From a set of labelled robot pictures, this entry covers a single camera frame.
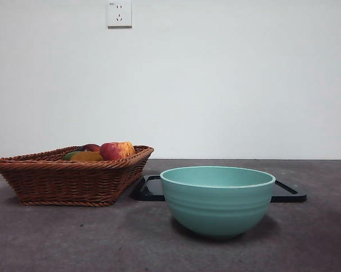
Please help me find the teal ribbed bowl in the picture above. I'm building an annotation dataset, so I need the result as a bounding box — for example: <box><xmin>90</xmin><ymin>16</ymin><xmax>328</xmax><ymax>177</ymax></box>
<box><xmin>159</xmin><ymin>166</ymin><xmax>276</xmax><ymax>240</ymax></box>

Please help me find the red yellow apple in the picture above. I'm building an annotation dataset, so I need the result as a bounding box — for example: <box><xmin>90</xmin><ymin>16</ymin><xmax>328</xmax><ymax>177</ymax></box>
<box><xmin>99</xmin><ymin>141</ymin><xmax>136</xmax><ymax>161</ymax></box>

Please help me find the black rectangular tray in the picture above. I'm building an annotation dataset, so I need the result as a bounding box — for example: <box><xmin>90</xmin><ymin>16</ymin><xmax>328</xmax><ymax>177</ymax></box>
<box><xmin>134</xmin><ymin>175</ymin><xmax>307</xmax><ymax>203</ymax></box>

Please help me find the dark red plum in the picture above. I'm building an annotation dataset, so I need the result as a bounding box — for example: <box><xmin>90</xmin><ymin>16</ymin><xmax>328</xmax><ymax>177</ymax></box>
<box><xmin>76</xmin><ymin>143</ymin><xmax>102</xmax><ymax>154</ymax></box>

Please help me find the brown wicker basket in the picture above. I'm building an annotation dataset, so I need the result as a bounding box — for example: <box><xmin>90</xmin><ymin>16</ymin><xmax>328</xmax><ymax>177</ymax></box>
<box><xmin>0</xmin><ymin>144</ymin><xmax>155</xmax><ymax>207</ymax></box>

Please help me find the white wall socket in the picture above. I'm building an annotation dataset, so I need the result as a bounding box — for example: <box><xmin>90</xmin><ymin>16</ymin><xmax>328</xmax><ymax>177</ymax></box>
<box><xmin>107</xmin><ymin>1</ymin><xmax>133</xmax><ymax>28</ymax></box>

